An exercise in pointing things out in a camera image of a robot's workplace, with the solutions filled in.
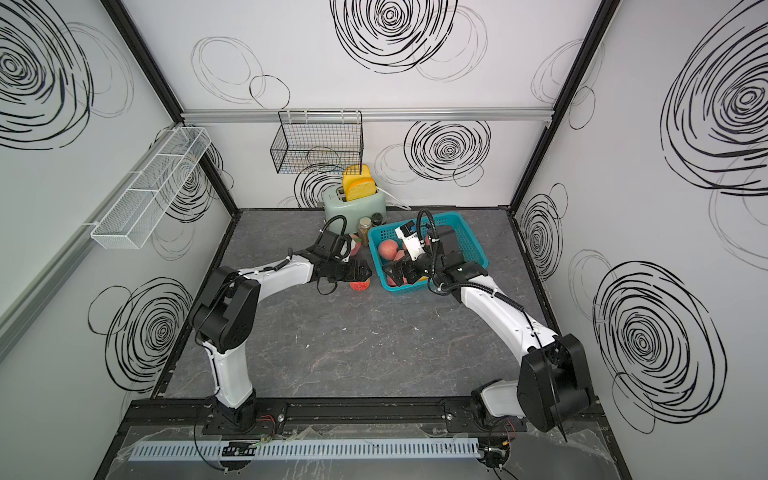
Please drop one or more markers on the yellow toast slice left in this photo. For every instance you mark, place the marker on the yellow toast slice left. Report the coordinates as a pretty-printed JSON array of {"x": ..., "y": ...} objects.
[{"x": 354, "y": 173}]

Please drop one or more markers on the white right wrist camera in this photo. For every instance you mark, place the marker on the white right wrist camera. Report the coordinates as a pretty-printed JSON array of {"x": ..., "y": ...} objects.
[{"x": 409, "y": 235}]

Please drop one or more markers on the mint green toaster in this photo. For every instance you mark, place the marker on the mint green toaster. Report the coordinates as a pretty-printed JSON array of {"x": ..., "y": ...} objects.
[{"x": 335, "y": 203}]

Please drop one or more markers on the yellow toast slice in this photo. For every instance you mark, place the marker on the yellow toast slice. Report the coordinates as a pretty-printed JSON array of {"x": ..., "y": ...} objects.
[
  {"x": 354, "y": 173},
  {"x": 360, "y": 188}
]

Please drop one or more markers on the black corner frame post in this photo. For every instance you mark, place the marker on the black corner frame post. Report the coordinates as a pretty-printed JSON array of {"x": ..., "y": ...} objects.
[
  {"x": 130, "y": 34},
  {"x": 578, "y": 71}
]

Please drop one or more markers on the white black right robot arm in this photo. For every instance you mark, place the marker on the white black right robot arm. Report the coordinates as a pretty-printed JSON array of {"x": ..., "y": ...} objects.
[{"x": 553, "y": 384}]

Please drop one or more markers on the teal plastic basket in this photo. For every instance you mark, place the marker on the teal plastic basket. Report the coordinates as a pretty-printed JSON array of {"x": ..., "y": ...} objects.
[{"x": 468, "y": 243}]

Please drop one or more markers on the orange wrinkled peach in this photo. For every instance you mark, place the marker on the orange wrinkled peach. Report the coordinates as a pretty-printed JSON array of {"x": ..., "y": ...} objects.
[{"x": 360, "y": 285}]

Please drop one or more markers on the black corner frame post left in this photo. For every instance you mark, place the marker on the black corner frame post left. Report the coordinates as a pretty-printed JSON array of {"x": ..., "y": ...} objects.
[{"x": 130, "y": 34}]

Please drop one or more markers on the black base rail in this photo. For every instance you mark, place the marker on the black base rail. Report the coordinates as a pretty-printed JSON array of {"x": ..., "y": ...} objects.
[{"x": 436, "y": 416}]

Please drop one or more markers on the yellow toast slice right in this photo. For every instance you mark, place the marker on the yellow toast slice right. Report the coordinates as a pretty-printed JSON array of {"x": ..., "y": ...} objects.
[{"x": 360, "y": 188}]

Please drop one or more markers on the white wire wall shelf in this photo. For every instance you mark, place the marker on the white wire wall shelf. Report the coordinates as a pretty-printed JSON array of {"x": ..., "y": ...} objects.
[{"x": 171, "y": 184}]

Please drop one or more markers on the white slotted cable duct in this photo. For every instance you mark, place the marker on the white slotted cable duct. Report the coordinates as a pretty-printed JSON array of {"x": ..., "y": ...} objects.
[{"x": 278, "y": 450}]

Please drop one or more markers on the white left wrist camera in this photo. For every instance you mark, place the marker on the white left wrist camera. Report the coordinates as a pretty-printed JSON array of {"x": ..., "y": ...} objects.
[{"x": 347, "y": 246}]

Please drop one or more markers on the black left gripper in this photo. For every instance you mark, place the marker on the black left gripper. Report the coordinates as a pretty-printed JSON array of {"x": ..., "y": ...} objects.
[{"x": 353, "y": 275}]

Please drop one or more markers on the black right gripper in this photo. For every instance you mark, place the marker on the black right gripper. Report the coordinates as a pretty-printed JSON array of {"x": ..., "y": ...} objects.
[{"x": 397, "y": 268}]

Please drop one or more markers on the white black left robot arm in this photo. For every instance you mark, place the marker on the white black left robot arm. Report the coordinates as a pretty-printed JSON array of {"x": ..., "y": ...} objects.
[{"x": 225, "y": 312}]

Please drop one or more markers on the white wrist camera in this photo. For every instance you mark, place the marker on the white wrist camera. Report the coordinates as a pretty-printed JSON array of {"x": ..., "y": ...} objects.
[
  {"x": 409, "y": 235},
  {"x": 347, "y": 246}
]

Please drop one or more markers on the grey horizontal wall rail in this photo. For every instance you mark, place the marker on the grey horizontal wall rail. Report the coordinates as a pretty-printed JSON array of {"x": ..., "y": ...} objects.
[{"x": 383, "y": 114}]

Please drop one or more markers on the glass spice jar silver lid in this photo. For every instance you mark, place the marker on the glass spice jar silver lid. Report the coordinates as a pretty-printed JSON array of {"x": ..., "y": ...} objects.
[{"x": 364, "y": 226}]

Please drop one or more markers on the black corner frame post right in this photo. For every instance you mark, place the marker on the black corner frame post right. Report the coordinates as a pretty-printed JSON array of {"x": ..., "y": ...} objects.
[{"x": 578, "y": 71}]

